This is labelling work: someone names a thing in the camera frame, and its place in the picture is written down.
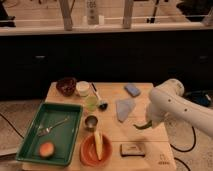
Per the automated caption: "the blue sponge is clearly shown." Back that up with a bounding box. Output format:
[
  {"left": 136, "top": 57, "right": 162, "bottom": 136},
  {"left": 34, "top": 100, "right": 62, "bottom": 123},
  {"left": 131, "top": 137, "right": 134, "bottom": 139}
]
[{"left": 124, "top": 83, "right": 141, "bottom": 97}]

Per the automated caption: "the metal spoon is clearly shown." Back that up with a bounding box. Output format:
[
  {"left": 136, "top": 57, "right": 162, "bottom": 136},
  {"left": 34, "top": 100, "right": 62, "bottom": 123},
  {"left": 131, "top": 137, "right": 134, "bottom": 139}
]
[{"left": 37, "top": 117, "right": 69, "bottom": 137}]

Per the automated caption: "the black handled brush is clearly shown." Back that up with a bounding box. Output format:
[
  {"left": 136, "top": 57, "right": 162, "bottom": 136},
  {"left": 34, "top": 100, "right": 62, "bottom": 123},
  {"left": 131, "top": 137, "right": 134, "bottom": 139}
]
[{"left": 92, "top": 84, "right": 108, "bottom": 111}]

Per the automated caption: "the yellow banana slice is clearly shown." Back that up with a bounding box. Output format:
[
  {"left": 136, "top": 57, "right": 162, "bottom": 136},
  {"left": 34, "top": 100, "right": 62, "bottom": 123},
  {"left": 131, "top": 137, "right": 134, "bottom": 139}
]
[{"left": 94, "top": 131, "right": 103, "bottom": 160}]

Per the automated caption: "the white round container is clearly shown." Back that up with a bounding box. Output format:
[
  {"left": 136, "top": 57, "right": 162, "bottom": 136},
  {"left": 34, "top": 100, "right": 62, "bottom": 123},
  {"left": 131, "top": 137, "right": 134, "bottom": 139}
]
[{"left": 76, "top": 81, "right": 90, "bottom": 97}]

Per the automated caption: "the small metal cup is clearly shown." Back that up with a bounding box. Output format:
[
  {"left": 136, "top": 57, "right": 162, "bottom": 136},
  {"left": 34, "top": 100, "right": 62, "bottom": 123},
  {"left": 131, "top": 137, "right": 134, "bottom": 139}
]
[{"left": 85, "top": 115, "right": 98, "bottom": 131}]

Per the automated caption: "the orange bowl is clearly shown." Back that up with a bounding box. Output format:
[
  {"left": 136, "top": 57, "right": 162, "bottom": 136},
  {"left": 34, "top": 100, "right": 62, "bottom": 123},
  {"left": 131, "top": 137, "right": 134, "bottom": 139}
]
[{"left": 80, "top": 135, "right": 112, "bottom": 167}]

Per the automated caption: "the blue object on floor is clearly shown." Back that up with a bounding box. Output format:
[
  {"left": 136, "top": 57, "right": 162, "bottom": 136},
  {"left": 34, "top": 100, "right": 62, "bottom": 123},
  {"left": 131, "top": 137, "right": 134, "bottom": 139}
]
[{"left": 186, "top": 91, "right": 212, "bottom": 107}]

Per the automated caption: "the dark red bowl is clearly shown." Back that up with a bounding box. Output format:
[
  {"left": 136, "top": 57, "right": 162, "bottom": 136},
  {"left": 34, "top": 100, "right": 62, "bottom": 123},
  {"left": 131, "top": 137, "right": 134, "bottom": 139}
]
[{"left": 56, "top": 77, "right": 77, "bottom": 97}]

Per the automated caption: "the peach fruit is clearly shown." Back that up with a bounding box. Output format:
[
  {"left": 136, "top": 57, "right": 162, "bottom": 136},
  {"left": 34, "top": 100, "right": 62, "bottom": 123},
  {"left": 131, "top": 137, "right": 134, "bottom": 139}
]
[{"left": 39, "top": 142, "right": 55, "bottom": 158}]

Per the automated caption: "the green pepper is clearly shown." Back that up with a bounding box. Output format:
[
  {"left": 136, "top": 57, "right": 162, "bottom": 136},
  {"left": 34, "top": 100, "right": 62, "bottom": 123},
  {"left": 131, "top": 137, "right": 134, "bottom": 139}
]
[{"left": 133, "top": 120, "right": 152, "bottom": 130}]

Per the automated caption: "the green plastic tray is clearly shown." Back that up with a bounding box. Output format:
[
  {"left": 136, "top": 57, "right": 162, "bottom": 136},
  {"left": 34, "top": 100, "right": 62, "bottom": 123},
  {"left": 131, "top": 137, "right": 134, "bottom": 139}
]
[{"left": 16, "top": 103, "right": 83, "bottom": 166}]

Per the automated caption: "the black cable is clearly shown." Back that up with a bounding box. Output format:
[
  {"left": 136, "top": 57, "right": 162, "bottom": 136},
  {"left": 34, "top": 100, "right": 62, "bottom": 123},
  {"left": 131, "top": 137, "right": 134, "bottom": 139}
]
[{"left": 169, "top": 125, "right": 198, "bottom": 154}]

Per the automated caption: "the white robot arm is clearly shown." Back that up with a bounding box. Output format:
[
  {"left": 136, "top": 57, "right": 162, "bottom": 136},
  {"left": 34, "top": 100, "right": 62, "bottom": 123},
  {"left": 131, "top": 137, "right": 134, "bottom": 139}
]
[{"left": 146, "top": 79, "right": 213, "bottom": 138}]

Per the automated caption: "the blue cloth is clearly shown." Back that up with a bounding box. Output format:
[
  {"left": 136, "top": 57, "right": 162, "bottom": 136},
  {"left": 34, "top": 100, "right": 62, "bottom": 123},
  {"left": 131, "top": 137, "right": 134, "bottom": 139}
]
[{"left": 116, "top": 98, "right": 136, "bottom": 122}]

